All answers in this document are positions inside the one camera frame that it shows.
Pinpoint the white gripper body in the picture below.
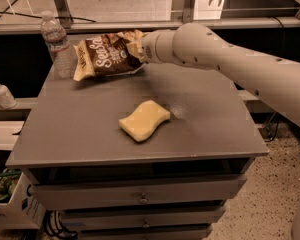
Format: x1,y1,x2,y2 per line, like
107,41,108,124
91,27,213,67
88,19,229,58
141,30,175,64

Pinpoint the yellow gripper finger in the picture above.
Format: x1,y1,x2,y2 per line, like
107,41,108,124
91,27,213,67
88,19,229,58
127,39,145,63

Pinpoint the brown sea salt chip bag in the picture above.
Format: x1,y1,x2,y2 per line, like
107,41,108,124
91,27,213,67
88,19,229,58
73,30,144,81

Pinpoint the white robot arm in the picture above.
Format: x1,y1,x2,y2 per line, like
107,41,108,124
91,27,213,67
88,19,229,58
132,23,300,240

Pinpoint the clear plastic water bottle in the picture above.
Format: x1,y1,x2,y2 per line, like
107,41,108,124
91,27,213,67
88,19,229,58
41,11,75,79

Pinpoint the white pump dispenser bottle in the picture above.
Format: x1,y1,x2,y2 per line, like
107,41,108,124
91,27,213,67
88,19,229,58
0,84,17,109

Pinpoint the yellow sponge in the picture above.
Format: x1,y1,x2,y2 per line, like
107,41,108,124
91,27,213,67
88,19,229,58
119,100,171,142

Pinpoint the grey drawer cabinet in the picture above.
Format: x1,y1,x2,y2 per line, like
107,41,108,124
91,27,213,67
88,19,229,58
5,32,270,240

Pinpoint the metal drawer knob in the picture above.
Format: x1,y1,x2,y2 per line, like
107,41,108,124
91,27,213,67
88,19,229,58
138,193,148,204

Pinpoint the white cardboard box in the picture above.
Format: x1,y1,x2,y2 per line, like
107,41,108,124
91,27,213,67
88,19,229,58
0,169,46,229

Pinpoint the black cable on floor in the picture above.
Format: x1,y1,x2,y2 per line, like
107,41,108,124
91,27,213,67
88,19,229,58
261,112,283,143

